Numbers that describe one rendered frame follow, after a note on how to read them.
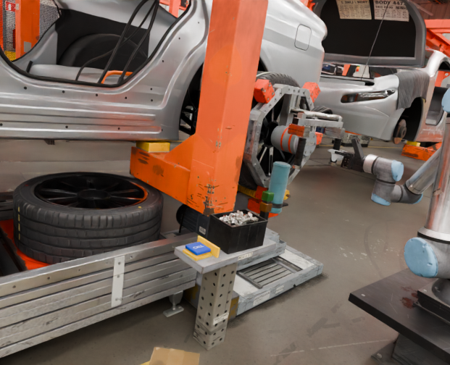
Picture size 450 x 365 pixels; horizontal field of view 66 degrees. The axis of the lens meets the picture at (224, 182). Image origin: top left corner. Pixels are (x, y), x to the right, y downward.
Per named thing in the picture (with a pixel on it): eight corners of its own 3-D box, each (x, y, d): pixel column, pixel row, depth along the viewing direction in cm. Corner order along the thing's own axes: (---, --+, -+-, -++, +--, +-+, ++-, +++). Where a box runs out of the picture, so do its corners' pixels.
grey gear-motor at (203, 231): (183, 240, 225) (190, 189, 216) (229, 270, 197) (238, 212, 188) (160, 246, 213) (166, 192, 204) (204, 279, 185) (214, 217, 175)
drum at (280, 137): (282, 148, 199) (287, 124, 196) (314, 157, 185) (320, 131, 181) (267, 148, 190) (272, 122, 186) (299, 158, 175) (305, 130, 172)
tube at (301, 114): (290, 114, 184) (293, 93, 182) (322, 120, 172) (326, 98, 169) (269, 112, 172) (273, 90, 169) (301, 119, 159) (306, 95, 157)
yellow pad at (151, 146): (156, 146, 200) (156, 137, 199) (169, 152, 191) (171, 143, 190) (135, 146, 190) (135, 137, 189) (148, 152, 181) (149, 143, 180)
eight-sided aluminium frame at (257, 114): (296, 179, 219) (314, 90, 204) (304, 182, 214) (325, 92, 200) (235, 187, 181) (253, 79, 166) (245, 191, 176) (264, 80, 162)
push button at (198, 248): (198, 246, 136) (199, 241, 136) (210, 254, 131) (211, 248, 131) (184, 250, 131) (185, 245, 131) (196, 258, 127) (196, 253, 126)
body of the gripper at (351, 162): (338, 166, 182) (360, 172, 174) (343, 150, 180) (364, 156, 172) (346, 166, 188) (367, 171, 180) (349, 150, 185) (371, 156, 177)
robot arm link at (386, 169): (394, 183, 162) (400, 162, 160) (368, 176, 171) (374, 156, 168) (401, 182, 169) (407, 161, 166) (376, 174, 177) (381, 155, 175)
